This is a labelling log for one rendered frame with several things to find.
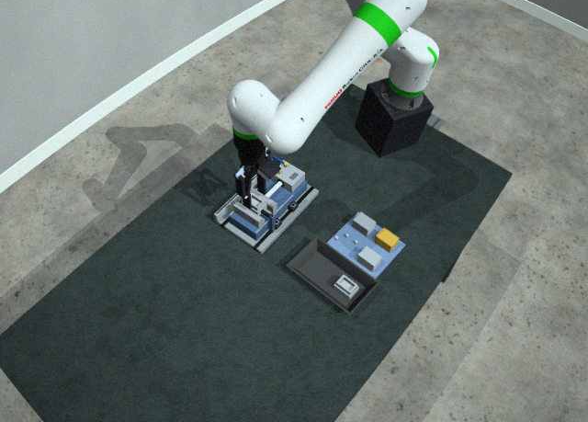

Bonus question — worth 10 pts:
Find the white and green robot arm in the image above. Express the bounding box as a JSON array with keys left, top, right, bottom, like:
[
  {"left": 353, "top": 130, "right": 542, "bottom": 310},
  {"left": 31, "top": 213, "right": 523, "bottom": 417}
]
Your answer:
[{"left": 227, "top": 0, "right": 439, "bottom": 154}]

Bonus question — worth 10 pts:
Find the yellow block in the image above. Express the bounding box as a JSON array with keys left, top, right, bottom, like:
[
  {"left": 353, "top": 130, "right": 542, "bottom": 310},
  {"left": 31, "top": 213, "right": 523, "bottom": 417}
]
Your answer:
[{"left": 374, "top": 228, "right": 399, "bottom": 253}]

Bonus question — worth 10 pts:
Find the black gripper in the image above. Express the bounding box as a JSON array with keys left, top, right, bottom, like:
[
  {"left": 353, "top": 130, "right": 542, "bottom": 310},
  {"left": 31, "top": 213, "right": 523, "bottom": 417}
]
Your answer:
[{"left": 233, "top": 148, "right": 271, "bottom": 209}]

